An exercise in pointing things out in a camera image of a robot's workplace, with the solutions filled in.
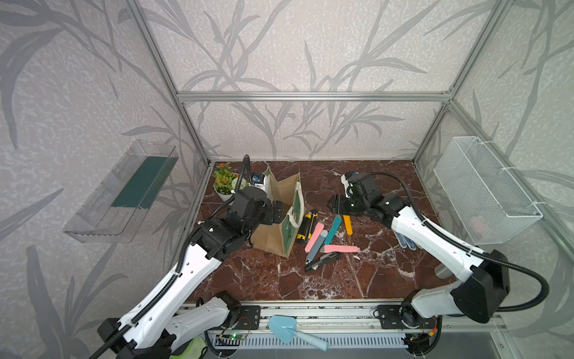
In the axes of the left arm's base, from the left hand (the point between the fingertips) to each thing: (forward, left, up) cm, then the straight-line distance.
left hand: (268, 201), depth 70 cm
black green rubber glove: (-36, +22, -28) cm, 51 cm away
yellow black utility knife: (+5, -13, -27) cm, 30 cm away
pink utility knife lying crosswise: (-4, -22, -28) cm, 36 cm away
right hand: (+5, -21, -8) cm, 23 cm away
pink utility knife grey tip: (+3, -18, -28) cm, 33 cm away
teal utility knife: (+4, -25, -28) cm, 38 cm away
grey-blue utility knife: (-3, -17, -27) cm, 32 cm away
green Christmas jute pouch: (-2, -2, -22) cm, 22 cm away
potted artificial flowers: (+19, +21, -13) cm, 31 cm away
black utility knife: (-8, -21, -27) cm, 35 cm away
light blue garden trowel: (-30, -5, -28) cm, 42 cm away
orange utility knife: (+7, -31, -28) cm, 43 cm away
